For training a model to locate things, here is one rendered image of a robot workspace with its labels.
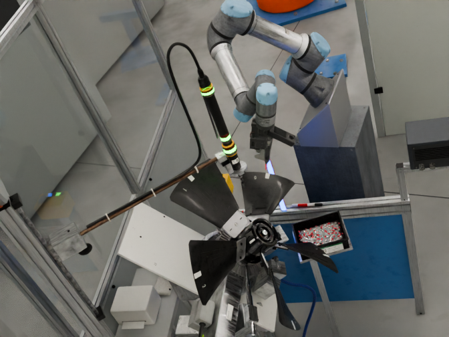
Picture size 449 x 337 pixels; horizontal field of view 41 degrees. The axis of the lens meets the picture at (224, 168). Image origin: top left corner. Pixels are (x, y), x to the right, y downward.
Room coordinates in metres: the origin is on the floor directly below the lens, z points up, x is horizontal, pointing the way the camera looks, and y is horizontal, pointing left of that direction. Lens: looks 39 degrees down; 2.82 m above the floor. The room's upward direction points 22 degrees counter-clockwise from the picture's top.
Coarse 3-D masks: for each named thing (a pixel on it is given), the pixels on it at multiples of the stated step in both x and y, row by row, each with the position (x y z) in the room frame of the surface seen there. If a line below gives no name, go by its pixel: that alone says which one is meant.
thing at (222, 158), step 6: (216, 156) 1.62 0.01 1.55; (222, 156) 1.61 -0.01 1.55; (222, 162) 1.60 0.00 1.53; (228, 162) 1.60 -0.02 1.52; (240, 162) 1.65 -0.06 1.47; (228, 168) 1.61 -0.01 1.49; (240, 168) 1.61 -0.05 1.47; (246, 168) 1.61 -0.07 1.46; (234, 174) 1.60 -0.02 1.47; (240, 174) 1.59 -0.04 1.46
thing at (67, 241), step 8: (72, 224) 1.54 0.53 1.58; (56, 232) 1.53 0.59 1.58; (64, 232) 1.51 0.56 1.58; (72, 232) 1.50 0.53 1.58; (48, 240) 1.50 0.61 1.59; (56, 240) 1.49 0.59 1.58; (64, 240) 1.48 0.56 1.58; (72, 240) 1.48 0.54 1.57; (80, 240) 1.48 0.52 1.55; (56, 248) 1.47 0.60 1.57; (64, 248) 1.47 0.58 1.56; (72, 248) 1.47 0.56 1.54; (80, 248) 1.48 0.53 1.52; (56, 256) 1.47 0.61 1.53; (64, 256) 1.47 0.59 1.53
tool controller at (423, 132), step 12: (420, 120) 1.73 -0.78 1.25; (432, 120) 1.71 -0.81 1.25; (444, 120) 1.68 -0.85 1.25; (408, 132) 1.71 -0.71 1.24; (420, 132) 1.68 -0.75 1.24; (432, 132) 1.66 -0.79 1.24; (444, 132) 1.64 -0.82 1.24; (408, 144) 1.66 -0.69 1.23; (420, 144) 1.64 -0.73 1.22; (432, 144) 1.63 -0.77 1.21; (444, 144) 1.61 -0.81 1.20; (408, 156) 1.69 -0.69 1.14; (420, 156) 1.66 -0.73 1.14; (432, 156) 1.65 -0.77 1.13; (444, 156) 1.63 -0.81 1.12; (420, 168) 1.66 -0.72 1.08; (432, 168) 1.65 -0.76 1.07
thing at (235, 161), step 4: (200, 68) 1.63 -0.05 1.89; (200, 72) 1.62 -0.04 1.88; (200, 76) 1.62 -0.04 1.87; (204, 76) 1.62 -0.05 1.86; (200, 80) 1.62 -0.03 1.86; (204, 80) 1.61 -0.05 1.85; (208, 80) 1.62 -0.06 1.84; (200, 84) 1.62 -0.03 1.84; (204, 84) 1.61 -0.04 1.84; (208, 84) 1.61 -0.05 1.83; (228, 156) 1.62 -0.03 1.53; (232, 156) 1.61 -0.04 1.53; (236, 156) 1.61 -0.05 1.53; (232, 160) 1.61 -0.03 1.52; (236, 160) 1.61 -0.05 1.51; (232, 164) 1.62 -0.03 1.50; (236, 164) 1.61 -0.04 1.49; (240, 164) 1.62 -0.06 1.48; (236, 168) 1.61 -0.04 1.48; (240, 176) 1.62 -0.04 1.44
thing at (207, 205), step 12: (192, 168) 1.76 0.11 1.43; (204, 168) 1.76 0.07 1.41; (216, 168) 1.75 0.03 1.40; (204, 180) 1.72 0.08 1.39; (216, 180) 1.71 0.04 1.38; (180, 192) 1.70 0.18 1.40; (192, 192) 1.69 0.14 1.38; (204, 192) 1.68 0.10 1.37; (216, 192) 1.68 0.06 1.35; (228, 192) 1.67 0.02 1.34; (180, 204) 1.67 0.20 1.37; (192, 204) 1.66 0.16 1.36; (204, 204) 1.66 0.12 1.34; (216, 204) 1.64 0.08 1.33; (228, 204) 1.64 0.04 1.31; (204, 216) 1.63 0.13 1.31; (216, 216) 1.62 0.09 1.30; (228, 216) 1.61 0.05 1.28
